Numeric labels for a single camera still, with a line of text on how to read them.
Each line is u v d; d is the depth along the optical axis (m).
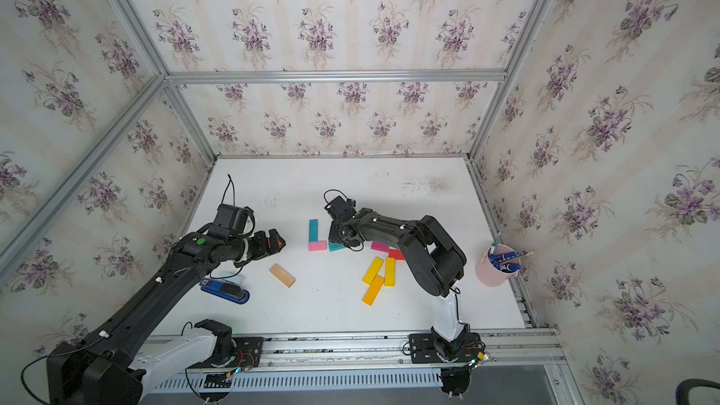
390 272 0.88
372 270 0.89
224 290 0.81
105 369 0.36
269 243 0.71
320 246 0.94
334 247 0.92
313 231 0.97
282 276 0.87
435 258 0.50
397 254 0.91
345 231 0.69
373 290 0.84
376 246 0.93
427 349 0.73
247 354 0.72
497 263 0.79
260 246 0.70
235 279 0.83
